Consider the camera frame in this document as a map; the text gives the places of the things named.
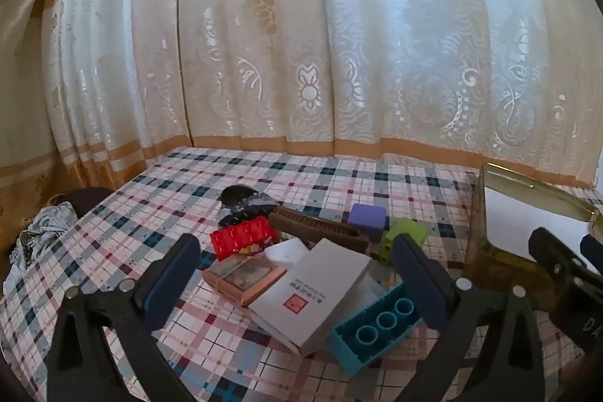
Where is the black and grey hair clip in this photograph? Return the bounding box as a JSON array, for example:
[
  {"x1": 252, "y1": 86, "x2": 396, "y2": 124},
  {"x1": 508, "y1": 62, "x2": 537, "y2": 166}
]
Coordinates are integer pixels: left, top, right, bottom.
[{"x1": 217, "y1": 185, "x2": 281, "y2": 228}]

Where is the crumpled grey patterned cloth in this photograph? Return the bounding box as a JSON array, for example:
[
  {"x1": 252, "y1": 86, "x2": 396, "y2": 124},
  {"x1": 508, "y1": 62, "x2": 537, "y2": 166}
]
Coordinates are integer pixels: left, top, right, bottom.
[{"x1": 8, "y1": 201, "x2": 78, "y2": 285}]

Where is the cream lace curtain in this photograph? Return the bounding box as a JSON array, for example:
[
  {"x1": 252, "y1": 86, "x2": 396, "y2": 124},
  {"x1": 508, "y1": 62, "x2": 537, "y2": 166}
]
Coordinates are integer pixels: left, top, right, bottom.
[{"x1": 0, "y1": 0, "x2": 603, "y2": 196}]

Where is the white cardboard box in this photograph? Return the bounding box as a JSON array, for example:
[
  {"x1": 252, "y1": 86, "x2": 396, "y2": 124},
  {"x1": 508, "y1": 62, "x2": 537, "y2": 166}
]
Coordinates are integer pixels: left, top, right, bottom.
[{"x1": 248, "y1": 238, "x2": 373, "y2": 356}]

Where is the golden transparent container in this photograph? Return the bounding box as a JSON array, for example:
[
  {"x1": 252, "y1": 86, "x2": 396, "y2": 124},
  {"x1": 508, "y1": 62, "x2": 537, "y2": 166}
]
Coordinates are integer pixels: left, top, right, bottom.
[{"x1": 464, "y1": 163, "x2": 601, "y2": 313}]

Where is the brown wooden comb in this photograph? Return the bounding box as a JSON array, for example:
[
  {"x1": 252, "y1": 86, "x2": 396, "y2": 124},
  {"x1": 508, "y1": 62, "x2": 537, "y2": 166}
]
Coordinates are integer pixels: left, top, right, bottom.
[{"x1": 268, "y1": 206, "x2": 370, "y2": 254}]

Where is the purple cube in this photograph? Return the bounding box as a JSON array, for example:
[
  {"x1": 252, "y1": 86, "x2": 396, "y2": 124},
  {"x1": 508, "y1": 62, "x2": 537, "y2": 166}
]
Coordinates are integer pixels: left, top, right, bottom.
[{"x1": 347, "y1": 203, "x2": 388, "y2": 243}]

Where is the white charger plug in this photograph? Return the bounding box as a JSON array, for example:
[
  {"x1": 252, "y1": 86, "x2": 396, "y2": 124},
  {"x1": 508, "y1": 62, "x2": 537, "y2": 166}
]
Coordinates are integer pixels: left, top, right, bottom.
[{"x1": 264, "y1": 238, "x2": 312, "y2": 266}]

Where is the red building block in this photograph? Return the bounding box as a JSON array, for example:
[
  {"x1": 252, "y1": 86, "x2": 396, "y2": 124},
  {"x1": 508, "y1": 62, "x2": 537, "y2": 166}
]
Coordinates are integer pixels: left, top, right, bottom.
[{"x1": 210, "y1": 216, "x2": 279, "y2": 261}]

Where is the green building block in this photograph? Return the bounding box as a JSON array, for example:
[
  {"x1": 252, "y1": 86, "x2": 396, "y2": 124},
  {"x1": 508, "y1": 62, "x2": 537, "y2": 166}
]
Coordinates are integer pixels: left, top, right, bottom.
[{"x1": 381, "y1": 217, "x2": 429, "y2": 264}]

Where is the plaid tablecloth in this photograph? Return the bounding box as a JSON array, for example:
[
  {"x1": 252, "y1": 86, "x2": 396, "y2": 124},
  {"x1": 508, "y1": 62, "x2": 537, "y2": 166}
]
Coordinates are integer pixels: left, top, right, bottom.
[{"x1": 0, "y1": 146, "x2": 603, "y2": 402}]

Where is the teal building block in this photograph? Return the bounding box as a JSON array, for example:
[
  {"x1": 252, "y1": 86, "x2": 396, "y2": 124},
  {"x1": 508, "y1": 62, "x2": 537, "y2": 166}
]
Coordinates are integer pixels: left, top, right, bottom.
[{"x1": 327, "y1": 282, "x2": 422, "y2": 377}]

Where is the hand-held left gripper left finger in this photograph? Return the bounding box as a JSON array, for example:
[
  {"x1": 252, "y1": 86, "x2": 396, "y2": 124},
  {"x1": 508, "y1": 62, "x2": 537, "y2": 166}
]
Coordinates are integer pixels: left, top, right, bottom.
[{"x1": 44, "y1": 234, "x2": 203, "y2": 402}]

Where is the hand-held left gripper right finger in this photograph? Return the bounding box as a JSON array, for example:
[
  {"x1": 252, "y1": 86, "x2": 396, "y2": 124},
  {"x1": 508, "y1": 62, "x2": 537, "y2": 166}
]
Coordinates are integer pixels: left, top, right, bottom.
[{"x1": 391, "y1": 234, "x2": 549, "y2": 402}]

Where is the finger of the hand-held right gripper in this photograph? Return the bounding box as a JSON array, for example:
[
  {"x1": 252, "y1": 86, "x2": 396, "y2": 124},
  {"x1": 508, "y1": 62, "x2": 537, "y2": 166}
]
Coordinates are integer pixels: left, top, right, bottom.
[
  {"x1": 580, "y1": 231, "x2": 603, "y2": 275},
  {"x1": 528, "y1": 227, "x2": 603, "y2": 290}
]

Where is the pink card box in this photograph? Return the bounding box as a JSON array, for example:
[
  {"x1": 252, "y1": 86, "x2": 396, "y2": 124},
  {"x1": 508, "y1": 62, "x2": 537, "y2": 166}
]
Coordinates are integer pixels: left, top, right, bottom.
[{"x1": 202, "y1": 255, "x2": 287, "y2": 307}]

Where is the dark brown chair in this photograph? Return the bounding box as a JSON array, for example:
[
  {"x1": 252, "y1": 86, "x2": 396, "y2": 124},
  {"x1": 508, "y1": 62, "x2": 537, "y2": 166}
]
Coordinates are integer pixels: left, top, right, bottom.
[{"x1": 57, "y1": 188, "x2": 116, "y2": 219}]

